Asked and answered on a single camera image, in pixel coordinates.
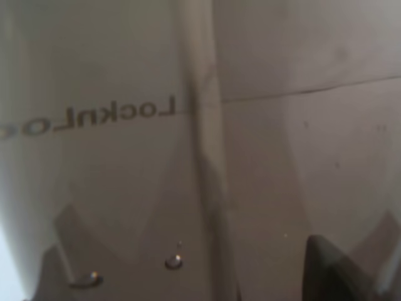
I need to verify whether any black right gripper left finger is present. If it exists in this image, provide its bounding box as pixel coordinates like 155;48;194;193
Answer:
31;205;103;300

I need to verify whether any brown translucent water bottle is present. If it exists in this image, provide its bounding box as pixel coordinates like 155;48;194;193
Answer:
1;1;400;300

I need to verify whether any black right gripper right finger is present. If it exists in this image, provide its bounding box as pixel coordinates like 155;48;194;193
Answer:
303;213;400;300

